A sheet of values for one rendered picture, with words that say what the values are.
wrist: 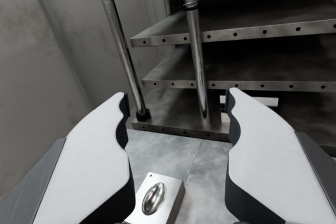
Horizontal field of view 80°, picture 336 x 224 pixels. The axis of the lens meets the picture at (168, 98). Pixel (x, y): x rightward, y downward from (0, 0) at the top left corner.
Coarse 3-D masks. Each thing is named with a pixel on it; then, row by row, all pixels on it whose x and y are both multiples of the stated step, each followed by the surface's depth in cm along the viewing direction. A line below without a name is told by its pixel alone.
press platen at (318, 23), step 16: (256, 0) 136; (272, 0) 124; (288, 0) 115; (304, 0) 107; (320, 0) 99; (176, 16) 143; (208, 16) 120; (224, 16) 111; (240, 16) 103; (256, 16) 97; (272, 16) 91; (288, 16) 86; (304, 16) 81; (320, 16) 77; (144, 32) 116; (160, 32) 107; (176, 32) 100; (208, 32) 91; (224, 32) 88; (240, 32) 86; (256, 32) 83; (272, 32) 81; (288, 32) 79; (304, 32) 77; (320, 32) 75
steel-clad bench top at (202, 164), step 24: (144, 144) 107; (168, 144) 104; (192, 144) 101; (216, 144) 97; (144, 168) 93; (168, 168) 91; (192, 168) 88; (216, 168) 86; (192, 192) 78; (216, 192) 76; (192, 216) 71; (216, 216) 69
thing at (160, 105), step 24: (168, 96) 150; (192, 96) 143; (216, 96) 137; (288, 96) 122; (312, 96) 117; (168, 120) 124; (192, 120) 120; (216, 120) 115; (288, 120) 104; (312, 120) 101
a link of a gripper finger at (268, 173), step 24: (240, 96) 11; (240, 120) 9; (264, 120) 9; (240, 144) 8; (264, 144) 7; (288, 144) 7; (240, 168) 7; (264, 168) 7; (288, 168) 6; (240, 192) 6; (264, 192) 6; (288, 192) 6; (312, 192) 6; (240, 216) 7; (264, 216) 6; (288, 216) 5; (312, 216) 5
